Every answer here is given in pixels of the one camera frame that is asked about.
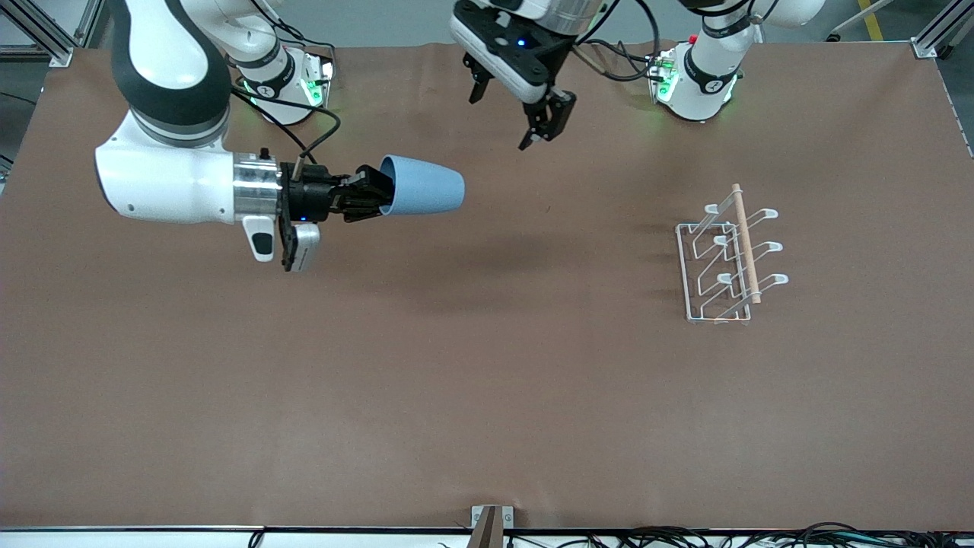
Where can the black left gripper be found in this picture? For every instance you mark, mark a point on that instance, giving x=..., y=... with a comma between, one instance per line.
x=549, y=109

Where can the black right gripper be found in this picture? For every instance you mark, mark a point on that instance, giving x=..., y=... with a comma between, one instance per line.
x=310, y=199

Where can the blue plastic cup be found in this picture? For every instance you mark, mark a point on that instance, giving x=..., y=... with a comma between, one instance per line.
x=426, y=186

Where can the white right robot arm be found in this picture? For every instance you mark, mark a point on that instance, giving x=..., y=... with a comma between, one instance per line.
x=167, y=175

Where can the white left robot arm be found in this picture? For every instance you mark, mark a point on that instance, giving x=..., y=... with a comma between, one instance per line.
x=708, y=76

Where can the metal table edge bracket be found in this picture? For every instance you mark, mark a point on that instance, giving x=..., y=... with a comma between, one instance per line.
x=491, y=525

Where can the aluminium frame profile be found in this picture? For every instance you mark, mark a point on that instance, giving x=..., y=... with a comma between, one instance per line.
x=940, y=30
x=46, y=34

